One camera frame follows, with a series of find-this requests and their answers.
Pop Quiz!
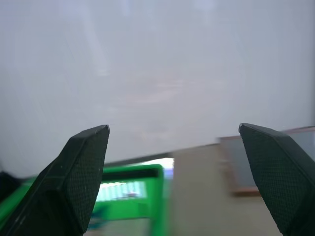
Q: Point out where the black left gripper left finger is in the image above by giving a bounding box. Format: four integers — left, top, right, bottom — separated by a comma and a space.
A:
0, 124, 110, 236

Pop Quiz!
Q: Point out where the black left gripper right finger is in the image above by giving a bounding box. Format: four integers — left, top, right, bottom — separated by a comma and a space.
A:
238, 123, 315, 236

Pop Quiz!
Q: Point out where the green plastic basket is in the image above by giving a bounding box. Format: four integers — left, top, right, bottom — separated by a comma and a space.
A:
0, 164, 165, 236

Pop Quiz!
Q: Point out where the grey panel with wooden frame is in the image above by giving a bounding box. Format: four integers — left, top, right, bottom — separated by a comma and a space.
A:
220, 126, 315, 197

